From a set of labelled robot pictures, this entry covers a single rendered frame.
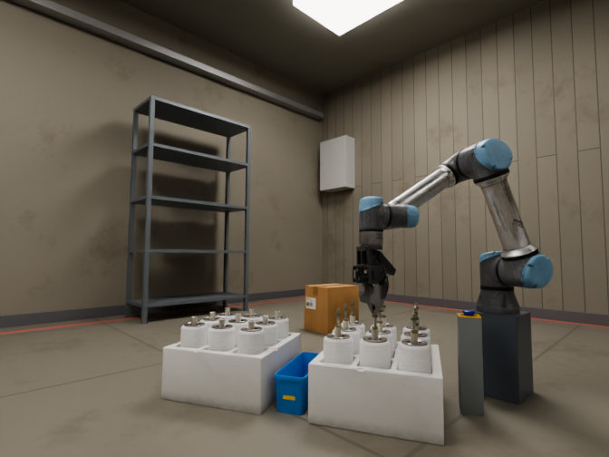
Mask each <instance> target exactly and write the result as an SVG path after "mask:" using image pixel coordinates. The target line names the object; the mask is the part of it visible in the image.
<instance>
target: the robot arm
mask: <svg viewBox="0 0 609 457"><path fill-rule="evenodd" d="M512 159H513V156H512V151H511V149H510V148H509V147H508V145H507V144H506V143H505V142H503V141H501V140H500V139H495V138H491V139H487V140H484V141H479V142H478V143H476V144H474V145H471V146H469V147H467V148H465V149H462V150H460V151H458V152H456V153H455V154H454V155H452V156H451V157H450V158H448V159H447V160H445V161H444V162H443V163H441V165H440V166H438V167H437V168H436V170H435V171H434V172H433V173H432V174H431V175H430V176H428V177H427V178H425V179H424V180H422V181H420V182H419V183H417V184H416V185H414V186H413V187H411V188H410V189H408V190H406V191H405V192H403V193H402V194H401V195H400V196H398V197H397V198H395V199H393V200H392V201H390V202H389V203H387V204H383V200H382V198H381V197H364V198H361V199H360V204H359V244H360V245H361V246H359V247H356V266H353V271H354V270H355V278H353V282H356V283H362V286H363V293H362V294H361V295H360V301H361V302H363V303H366V304H367V305H368V307H369V309H370V311H371V313H372V314H373V310H375V314H378V313H379V311H380V309H381V308H382V304H383V302H384V299H385V298H386V296H387V292H388V289H389V281H388V276H387V275H391V276H394V274H395V271H396V269H395V268H394V266H393V265H392V264H391V263H390V262H389V260H388V259H387V258H386V257H385V256H384V255H383V253H381V251H377V250H382V244H383V231H384V230H385V229H398V228H406V229H407V228H414V227H416V226H417V224H418V222H419V211H418V209H417V208H418V207H419V206H421V205H422V204H424V203H425V202H427V201H428V200H429V199H431V198H433V197H434V196H436V195H437V194H439V193H440V192H441V191H443V190H444V189H446V188H452V187H453V186H455V185H456V184H458V183H460V182H462V181H465V180H470V179H473V181H474V184H475V185H477V186H479V187H481V190H482V192H483V195H484V198H485V200H486V202H487V205H488V209H489V212H490V215H491V218H492V219H493V222H494V225H495V227H496V230H497V233H498V236H499V239H500V242H501V244H502V247H503V251H493V252H487V253H483V254H481V255H480V257H479V273H480V293H479V296H478V301H477V304H476V311H478V312H481V313H487V314H494V315H519V314H520V306H519V304H518V302H517V298H516V296H515V292H514V287H525V288H529V289H530V288H541V287H544V286H546V285H547V284H548V283H549V281H550V280H551V277H552V276H553V264H552V261H551V260H550V258H548V257H547V256H545V255H542V254H540V253H539V251H538V248H537V246H536V245H534V244H531V243H530V240H529V238H528V235H527V232H526V229H525V226H524V223H523V221H522V218H521V216H520V213H519V211H518V208H517V203H516V202H515V199H514V196H513V194H512V191H511V188H510V186H509V184H508V175H509V173H510V171H509V168H508V167H509V166H510V164H511V162H512ZM375 284H378V285H375ZM373 285H375V287H374V286H373Z"/></svg>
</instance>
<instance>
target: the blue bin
mask: <svg viewBox="0 0 609 457"><path fill-rule="evenodd" d="M318 355H319V353H310V352H302V353H301V354H299V355H298V356H297V357H295V358H294V359H293V360H292V361H290V362H289V363H288V364H286V365H285V366H284V367H282V368H281V369H280V370H279V371H277V372H276V373H275V390H276V410H277V411H278V412H279V413H290V414H295V415H304V414H305V412H306V411H307V410H308V364H309V363H310V362H311V361H312V360H314V359H315V358H316V357H317V356H318Z"/></svg>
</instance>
